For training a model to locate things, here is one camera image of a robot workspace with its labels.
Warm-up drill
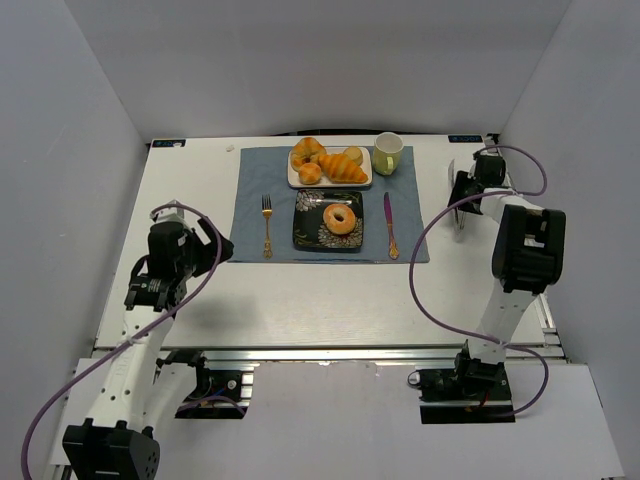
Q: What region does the black floral square plate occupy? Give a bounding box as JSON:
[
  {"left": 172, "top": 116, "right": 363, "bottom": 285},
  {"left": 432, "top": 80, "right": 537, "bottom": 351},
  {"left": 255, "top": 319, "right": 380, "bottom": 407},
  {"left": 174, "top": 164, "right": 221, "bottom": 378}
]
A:
[{"left": 292, "top": 189, "right": 364, "bottom": 252}]

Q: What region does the aluminium right side rail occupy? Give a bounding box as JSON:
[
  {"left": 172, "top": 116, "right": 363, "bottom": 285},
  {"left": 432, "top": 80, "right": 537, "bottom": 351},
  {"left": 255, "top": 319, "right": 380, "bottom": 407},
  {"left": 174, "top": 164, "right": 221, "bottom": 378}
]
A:
[{"left": 485, "top": 134, "right": 562, "bottom": 348}]

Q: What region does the blue table sticker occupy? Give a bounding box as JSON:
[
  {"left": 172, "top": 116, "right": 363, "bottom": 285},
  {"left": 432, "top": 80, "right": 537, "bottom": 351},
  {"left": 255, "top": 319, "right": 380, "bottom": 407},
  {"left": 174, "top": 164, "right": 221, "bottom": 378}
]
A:
[
  {"left": 151, "top": 139, "right": 186, "bottom": 148},
  {"left": 447, "top": 134, "right": 483, "bottom": 143}
]

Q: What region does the orange ring donut bread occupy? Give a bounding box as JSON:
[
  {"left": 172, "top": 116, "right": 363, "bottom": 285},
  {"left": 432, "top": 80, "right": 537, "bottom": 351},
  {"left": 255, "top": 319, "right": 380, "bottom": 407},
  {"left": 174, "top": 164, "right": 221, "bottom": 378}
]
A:
[{"left": 323, "top": 203, "right": 356, "bottom": 235}]

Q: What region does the white rectangular serving tray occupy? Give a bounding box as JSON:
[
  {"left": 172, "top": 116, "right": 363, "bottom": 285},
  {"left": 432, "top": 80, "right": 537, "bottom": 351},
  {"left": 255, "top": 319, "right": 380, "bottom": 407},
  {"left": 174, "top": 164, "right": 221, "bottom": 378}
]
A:
[{"left": 287, "top": 146, "right": 373, "bottom": 189}]

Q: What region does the left blue table sticker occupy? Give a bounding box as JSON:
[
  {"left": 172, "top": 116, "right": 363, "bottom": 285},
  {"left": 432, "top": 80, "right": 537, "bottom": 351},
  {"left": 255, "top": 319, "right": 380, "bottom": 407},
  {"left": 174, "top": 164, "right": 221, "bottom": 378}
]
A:
[{"left": 151, "top": 139, "right": 186, "bottom": 148}]

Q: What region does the pale yellow mug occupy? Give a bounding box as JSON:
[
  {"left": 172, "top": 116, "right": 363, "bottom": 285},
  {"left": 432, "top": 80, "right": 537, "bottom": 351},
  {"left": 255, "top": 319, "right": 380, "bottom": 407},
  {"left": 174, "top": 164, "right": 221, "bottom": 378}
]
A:
[{"left": 372, "top": 132, "right": 404, "bottom": 176}]

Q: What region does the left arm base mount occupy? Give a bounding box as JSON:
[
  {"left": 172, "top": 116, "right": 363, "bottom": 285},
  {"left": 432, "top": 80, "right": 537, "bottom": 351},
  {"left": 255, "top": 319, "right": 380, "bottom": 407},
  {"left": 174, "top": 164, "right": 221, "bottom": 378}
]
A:
[{"left": 156, "top": 349, "right": 249, "bottom": 420}]

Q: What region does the purple gold knife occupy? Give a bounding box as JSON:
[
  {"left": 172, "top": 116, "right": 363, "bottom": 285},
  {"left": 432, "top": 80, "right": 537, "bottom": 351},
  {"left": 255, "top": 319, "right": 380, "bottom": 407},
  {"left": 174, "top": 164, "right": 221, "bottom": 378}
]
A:
[{"left": 383, "top": 192, "right": 399, "bottom": 260}]

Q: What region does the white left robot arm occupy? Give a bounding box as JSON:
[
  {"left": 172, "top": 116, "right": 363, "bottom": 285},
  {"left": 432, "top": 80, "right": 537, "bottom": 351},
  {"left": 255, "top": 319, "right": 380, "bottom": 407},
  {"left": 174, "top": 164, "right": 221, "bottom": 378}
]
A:
[{"left": 62, "top": 203, "right": 233, "bottom": 479}]

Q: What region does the right blue table sticker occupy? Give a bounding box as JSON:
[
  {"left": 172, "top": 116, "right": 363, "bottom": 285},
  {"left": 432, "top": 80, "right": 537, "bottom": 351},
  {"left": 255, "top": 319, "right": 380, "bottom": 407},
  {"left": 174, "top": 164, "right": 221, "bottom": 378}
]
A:
[{"left": 447, "top": 134, "right": 483, "bottom": 143}]

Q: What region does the orange croissant bread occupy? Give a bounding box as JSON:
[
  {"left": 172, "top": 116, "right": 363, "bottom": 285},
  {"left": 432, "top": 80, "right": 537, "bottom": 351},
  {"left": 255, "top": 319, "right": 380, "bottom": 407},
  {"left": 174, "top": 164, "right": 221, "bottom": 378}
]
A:
[{"left": 318, "top": 153, "right": 369, "bottom": 184}]

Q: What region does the back orange donut bread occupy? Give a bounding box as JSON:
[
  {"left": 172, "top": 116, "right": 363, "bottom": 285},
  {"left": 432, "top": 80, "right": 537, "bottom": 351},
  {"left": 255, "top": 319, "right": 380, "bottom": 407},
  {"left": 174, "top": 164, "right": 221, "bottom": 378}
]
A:
[{"left": 290, "top": 137, "right": 326, "bottom": 172}]

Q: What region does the blue cloth placemat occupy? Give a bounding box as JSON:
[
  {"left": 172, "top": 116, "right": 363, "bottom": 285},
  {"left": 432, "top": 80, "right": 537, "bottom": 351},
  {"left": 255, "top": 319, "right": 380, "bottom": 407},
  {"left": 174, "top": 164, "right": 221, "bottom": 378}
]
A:
[{"left": 231, "top": 147, "right": 424, "bottom": 264}]

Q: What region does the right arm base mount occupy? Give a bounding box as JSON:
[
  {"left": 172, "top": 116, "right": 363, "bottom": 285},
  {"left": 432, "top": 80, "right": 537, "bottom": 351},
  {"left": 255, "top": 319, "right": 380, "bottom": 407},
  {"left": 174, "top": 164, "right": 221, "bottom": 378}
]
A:
[{"left": 407, "top": 357, "right": 515, "bottom": 425}]

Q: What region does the aluminium front table rail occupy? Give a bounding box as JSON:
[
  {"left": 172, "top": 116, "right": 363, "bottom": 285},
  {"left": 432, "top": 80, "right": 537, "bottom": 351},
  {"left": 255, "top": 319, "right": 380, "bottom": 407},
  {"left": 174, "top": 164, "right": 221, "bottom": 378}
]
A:
[{"left": 92, "top": 342, "right": 564, "bottom": 369}]

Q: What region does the front small bread roll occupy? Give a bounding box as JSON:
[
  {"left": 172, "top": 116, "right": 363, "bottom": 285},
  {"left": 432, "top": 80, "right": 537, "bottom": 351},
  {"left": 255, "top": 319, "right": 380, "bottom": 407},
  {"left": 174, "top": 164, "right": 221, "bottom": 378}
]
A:
[{"left": 298, "top": 162, "right": 323, "bottom": 185}]

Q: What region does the small round bread roll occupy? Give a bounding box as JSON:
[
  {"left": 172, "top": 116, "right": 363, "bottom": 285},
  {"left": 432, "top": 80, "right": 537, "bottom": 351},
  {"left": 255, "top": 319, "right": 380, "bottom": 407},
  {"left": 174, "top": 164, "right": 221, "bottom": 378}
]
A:
[{"left": 343, "top": 146, "right": 363, "bottom": 165}]

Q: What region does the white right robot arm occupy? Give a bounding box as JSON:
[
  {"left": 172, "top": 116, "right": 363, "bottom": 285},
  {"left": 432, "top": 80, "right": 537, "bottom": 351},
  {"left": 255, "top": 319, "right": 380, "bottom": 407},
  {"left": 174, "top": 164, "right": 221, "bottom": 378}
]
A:
[{"left": 449, "top": 148, "right": 566, "bottom": 376}]

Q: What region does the gold fork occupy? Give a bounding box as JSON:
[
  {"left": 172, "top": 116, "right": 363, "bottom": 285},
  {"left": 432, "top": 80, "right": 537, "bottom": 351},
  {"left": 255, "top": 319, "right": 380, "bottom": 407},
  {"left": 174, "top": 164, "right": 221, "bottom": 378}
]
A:
[{"left": 262, "top": 194, "right": 273, "bottom": 259}]

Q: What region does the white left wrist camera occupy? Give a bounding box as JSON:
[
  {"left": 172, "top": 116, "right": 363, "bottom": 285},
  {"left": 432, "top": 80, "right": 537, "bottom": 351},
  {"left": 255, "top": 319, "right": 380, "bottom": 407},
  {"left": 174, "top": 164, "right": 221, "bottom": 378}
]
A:
[{"left": 149, "top": 200, "right": 190, "bottom": 230}]

